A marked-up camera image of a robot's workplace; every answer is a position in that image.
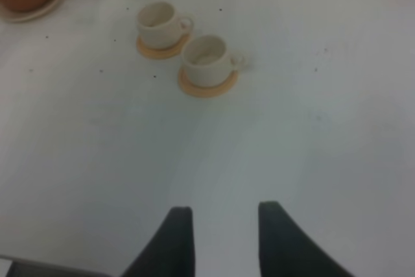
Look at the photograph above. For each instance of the white teacup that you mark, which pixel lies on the white teacup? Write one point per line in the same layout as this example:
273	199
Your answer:
208	61
161	26

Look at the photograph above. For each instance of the white teacup far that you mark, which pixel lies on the white teacup far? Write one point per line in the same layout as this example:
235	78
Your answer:
161	26

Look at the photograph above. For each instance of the beige round teapot saucer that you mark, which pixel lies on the beige round teapot saucer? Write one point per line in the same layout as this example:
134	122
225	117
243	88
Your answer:
22	17

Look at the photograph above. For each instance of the wooden coaster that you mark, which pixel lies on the wooden coaster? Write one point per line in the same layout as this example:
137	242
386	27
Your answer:
206	92
161	54

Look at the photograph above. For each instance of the wooden coaster far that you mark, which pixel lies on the wooden coaster far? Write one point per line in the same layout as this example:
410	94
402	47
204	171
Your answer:
161	54

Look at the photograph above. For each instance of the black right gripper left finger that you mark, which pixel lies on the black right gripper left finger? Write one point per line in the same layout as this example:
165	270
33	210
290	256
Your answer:
171	251

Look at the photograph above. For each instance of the wooden coaster near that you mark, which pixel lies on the wooden coaster near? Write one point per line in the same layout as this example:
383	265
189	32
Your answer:
206	92

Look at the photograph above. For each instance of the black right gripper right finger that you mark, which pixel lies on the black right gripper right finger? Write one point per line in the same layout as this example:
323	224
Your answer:
286	250

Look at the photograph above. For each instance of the white teacup near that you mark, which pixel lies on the white teacup near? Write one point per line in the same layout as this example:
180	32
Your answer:
208	61

